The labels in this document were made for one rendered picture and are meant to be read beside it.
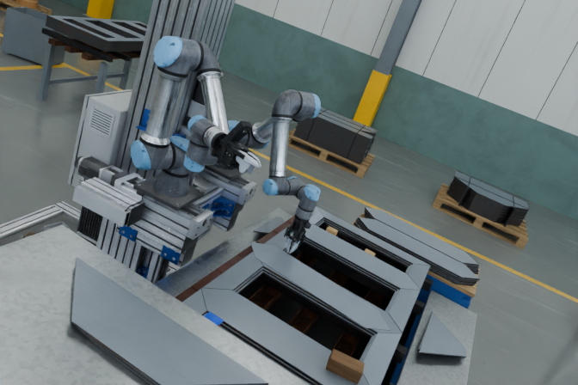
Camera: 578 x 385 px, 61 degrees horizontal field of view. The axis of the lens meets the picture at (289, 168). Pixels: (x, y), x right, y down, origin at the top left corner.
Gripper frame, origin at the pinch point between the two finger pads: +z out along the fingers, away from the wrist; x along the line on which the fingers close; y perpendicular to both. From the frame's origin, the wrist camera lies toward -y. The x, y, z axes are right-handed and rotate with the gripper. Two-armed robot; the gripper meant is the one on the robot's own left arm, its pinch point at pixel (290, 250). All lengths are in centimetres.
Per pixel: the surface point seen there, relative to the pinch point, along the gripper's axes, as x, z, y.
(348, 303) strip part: 37.0, 0.8, 14.5
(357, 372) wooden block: 53, -4, 58
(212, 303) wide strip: -4, 1, 62
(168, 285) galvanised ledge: -32, 17, 48
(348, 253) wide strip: 22.5, 0.8, -28.2
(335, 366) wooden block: 46, -2, 59
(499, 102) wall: 60, -49, -705
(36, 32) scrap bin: -476, 45, -248
